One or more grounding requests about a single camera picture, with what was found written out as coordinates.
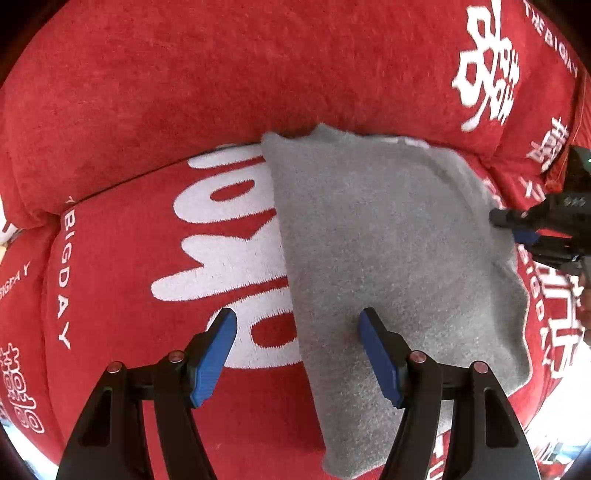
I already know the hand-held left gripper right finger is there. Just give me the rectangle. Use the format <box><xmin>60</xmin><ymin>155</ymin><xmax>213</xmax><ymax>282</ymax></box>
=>
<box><xmin>359</xmin><ymin>307</ymin><xmax>542</xmax><ymax>480</ymax></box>

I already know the grey fleece garment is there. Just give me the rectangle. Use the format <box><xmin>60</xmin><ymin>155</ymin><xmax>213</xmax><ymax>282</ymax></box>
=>
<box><xmin>261</xmin><ymin>124</ymin><xmax>533</xmax><ymax>479</ymax></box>

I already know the person's right hand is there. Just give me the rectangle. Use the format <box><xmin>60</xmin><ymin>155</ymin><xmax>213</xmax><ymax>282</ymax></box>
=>
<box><xmin>578</xmin><ymin>271</ymin><xmax>591</xmax><ymax>347</ymax></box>

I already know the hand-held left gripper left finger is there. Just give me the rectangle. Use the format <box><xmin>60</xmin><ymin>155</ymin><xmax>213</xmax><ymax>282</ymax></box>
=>
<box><xmin>55</xmin><ymin>307</ymin><xmax>239</xmax><ymax>480</ymax></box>

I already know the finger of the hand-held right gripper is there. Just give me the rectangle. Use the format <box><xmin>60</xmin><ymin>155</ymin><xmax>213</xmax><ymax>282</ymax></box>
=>
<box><xmin>521</xmin><ymin>237</ymin><xmax>583</xmax><ymax>273</ymax></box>
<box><xmin>488</xmin><ymin>208</ymin><xmax>552</xmax><ymax>244</ymax></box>

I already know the red blanket white lettering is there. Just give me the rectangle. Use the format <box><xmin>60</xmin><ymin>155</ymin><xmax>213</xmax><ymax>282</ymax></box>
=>
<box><xmin>0</xmin><ymin>0</ymin><xmax>591</xmax><ymax>480</ymax></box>

